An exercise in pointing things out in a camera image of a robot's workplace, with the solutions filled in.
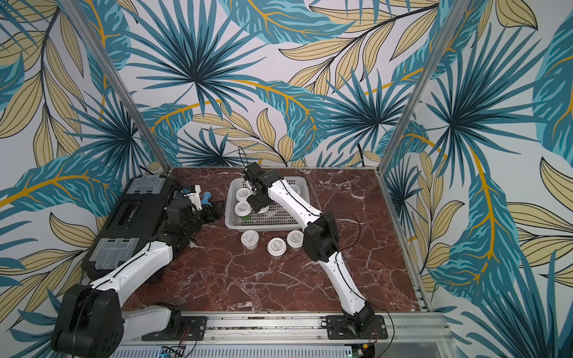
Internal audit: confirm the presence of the yogurt cup white lid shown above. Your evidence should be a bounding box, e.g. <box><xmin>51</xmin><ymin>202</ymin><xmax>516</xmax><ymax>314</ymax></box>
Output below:
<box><xmin>235</xmin><ymin>187</ymin><xmax>252</xmax><ymax>201</ymax></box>

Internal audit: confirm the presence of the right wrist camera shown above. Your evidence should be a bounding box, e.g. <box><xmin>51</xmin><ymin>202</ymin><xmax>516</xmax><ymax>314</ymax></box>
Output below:
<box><xmin>243</xmin><ymin>162</ymin><xmax>267</xmax><ymax>185</ymax></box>

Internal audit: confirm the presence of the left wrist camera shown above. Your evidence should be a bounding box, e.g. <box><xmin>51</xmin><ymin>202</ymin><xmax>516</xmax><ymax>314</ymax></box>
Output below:
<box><xmin>182</xmin><ymin>184</ymin><xmax>202</xmax><ymax>211</ymax></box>

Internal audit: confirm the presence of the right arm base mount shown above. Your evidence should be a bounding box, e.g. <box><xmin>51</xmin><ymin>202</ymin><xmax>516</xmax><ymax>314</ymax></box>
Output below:
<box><xmin>320</xmin><ymin>307</ymin><xmax>389</xmax><ymax>341</ymax></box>

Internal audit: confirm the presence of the small blue toy drill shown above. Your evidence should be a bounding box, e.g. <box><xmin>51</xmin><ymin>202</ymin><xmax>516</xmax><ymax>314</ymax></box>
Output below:
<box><xmin>201</xmin><ymin>192</ymin><xmax>212</xmax><ymax>206</ymax></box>

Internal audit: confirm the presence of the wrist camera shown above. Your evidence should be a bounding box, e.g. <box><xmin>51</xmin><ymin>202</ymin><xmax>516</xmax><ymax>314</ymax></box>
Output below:
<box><xmin>182</xmin><ymin>184</ymin><xmax>202</xmax><ymax>211</ymax></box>
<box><xmin>243</xmin><ymin>162</ymin><xmax>267</xmax><ymax>185</ymax></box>

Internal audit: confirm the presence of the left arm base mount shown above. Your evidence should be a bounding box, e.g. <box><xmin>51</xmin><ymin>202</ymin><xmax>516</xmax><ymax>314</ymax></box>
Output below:
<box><xmin>142</xmin><ymin>310</ymin><xmax>207</xmax><ymax>342</ymax></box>

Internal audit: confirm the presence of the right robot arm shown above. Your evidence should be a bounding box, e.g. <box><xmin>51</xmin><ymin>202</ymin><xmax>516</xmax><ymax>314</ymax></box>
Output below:
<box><xmin>244</xmin><ymin>163</ymin><xmax>375</xmax><ymax>336</ymax></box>

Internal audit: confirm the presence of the white perforated plastic basket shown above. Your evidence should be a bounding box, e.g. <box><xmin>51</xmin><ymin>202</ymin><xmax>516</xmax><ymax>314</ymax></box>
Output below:
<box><xmin>225</xmin><ymin>178</ymin><xmax>301</xmax><ymax>232</ymax></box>

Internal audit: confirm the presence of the black plastic toolbox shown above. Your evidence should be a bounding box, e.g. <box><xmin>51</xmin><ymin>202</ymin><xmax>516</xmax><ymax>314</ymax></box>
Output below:
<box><xmin>81</xmin><ymin>175</ymin><xmax>181</xmax><ymax>280</ymax></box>

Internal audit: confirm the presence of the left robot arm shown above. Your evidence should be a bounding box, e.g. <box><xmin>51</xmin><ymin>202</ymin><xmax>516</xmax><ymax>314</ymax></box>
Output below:
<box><xmin>50</xmin><ymin>197</ymin><xmax>225</xmax><ymax>357</ymax></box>

